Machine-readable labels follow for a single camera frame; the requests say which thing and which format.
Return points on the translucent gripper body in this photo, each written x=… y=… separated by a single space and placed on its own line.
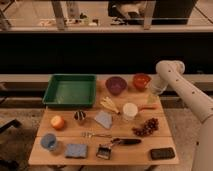
x=152 y=99

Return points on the orange red pepper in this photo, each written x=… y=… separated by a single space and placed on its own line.
x=147 y=107

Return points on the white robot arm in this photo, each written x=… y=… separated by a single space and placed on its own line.
x=169 y=73

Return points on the green plastic tray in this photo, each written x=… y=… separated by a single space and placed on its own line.
x=70 y=91

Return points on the red bowl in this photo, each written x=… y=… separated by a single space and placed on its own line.
x=140 y=81

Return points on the white cup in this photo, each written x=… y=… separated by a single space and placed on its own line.
x=130 y=110

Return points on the dark red grape bunch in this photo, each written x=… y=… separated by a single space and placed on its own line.
x=147 y=128

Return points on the wooden table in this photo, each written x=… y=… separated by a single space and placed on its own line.
x=120 y=155

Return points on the purple bowl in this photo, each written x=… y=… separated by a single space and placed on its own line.
x=116 y=85

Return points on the yellow banana bunch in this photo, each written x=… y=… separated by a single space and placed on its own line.
x=109 y=104

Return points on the blue grey cloth piece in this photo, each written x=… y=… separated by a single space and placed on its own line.
x=104 y=119

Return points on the black rectangular phone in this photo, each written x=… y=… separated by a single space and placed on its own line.
x=162 y=153

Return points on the dark striped small cup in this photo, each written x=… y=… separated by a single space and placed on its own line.
x=80 y=116

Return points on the metal fork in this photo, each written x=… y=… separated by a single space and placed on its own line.
x=89 y=135

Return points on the blue sponge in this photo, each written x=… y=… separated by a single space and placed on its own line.
x=76 y=151

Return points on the orange apple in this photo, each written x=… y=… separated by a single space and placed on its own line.
x=57 y=122

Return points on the blue plastic cup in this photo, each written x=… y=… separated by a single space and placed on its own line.
x=50 y=142

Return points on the black handled brush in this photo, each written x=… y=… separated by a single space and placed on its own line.
x=104 y=150

